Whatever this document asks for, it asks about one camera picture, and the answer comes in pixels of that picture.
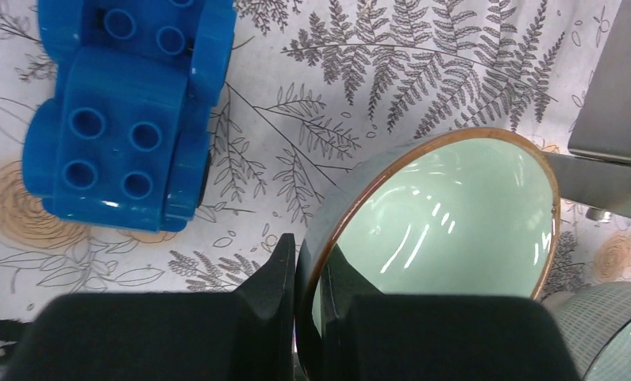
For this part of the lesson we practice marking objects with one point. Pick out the steel two-tier dish rack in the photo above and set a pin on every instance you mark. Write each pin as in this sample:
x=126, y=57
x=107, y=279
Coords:
x=596, y=171

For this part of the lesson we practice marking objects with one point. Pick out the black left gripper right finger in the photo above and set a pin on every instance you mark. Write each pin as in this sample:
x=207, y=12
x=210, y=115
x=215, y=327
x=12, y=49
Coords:
x=369, y=335

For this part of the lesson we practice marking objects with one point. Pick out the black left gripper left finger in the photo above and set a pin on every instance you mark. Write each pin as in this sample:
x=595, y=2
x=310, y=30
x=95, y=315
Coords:
x=245, y=334

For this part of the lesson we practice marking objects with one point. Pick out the green celadon bowl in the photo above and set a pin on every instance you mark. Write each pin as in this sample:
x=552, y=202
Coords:
x=595, y=323
x=471, y=211

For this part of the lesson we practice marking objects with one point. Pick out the blue sponge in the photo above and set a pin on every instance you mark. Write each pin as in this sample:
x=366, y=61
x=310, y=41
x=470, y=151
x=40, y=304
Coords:
x=123, y=141

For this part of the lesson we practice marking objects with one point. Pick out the floral tablecloth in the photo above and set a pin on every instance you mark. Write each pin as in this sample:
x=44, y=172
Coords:
x=314, y=88

